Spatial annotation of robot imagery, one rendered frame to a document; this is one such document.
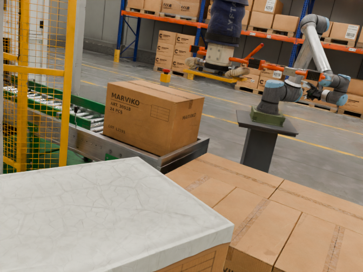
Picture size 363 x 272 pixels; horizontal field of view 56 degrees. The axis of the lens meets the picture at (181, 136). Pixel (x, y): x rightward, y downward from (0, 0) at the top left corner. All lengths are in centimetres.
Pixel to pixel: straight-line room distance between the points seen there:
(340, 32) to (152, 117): 745
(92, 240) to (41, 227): 10
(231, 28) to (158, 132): 82
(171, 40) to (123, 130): 819
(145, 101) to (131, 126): 22
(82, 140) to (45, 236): 194
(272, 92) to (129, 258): 251
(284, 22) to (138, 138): 747
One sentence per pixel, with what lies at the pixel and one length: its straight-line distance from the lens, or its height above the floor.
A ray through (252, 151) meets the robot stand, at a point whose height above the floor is 48.
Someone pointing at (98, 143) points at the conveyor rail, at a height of 54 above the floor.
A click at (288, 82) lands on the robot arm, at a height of 111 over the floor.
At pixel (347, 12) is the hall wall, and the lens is 1067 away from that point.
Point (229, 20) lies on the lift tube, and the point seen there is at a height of 149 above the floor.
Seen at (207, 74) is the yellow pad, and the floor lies 116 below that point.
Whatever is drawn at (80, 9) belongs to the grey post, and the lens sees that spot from 531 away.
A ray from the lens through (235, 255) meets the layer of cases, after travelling 160.
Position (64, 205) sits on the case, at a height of 102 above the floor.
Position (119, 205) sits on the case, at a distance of 78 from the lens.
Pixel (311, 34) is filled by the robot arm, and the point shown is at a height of 151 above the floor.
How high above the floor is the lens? 141
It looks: 17 degrees down
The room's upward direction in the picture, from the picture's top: 10 degrees clockwise
